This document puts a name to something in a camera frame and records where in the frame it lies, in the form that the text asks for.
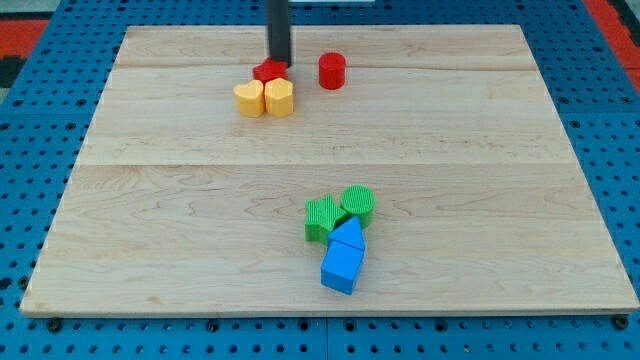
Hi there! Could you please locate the yellow heart block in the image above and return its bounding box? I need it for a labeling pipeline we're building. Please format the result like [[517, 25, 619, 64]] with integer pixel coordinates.
[[233, 80, 266, 118]]

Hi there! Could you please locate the green star block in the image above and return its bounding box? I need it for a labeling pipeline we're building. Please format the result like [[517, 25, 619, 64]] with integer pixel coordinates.
[[304, 195, 349, 244]]

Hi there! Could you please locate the green cylinder block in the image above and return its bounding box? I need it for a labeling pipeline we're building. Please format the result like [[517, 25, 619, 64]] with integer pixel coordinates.
[[340, 185, 376, 228]]

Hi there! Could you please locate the blue triangle block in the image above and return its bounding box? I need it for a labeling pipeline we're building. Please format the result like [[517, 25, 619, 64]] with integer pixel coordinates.
[[327, 216, 366, 251]]

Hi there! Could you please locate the blue cube block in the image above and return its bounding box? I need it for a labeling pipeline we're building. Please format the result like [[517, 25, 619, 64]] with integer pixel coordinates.
[[320, 242, 365, 295]]

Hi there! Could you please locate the yellow hexagon block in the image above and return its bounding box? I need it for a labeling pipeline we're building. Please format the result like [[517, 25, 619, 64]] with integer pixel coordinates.
[[264, 78, 294, 117]]

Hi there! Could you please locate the red cylinder block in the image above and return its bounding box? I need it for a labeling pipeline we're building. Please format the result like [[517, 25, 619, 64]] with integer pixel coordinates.
[[318, 52, 346, 90]]

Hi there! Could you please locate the red star block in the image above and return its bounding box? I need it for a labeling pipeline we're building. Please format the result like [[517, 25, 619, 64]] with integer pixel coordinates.
[[252, 58, 288, 84]]

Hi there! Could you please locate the light wooden board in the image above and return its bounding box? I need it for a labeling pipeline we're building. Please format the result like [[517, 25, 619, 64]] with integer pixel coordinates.
[[20, 25, 639, 318]]

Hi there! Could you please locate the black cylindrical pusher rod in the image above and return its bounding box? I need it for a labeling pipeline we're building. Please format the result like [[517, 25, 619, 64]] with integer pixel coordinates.
[[265, 0, 292, 67]]

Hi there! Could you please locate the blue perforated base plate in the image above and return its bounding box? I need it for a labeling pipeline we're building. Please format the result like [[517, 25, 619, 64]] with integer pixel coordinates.
[[1, 1, 639, 359]]

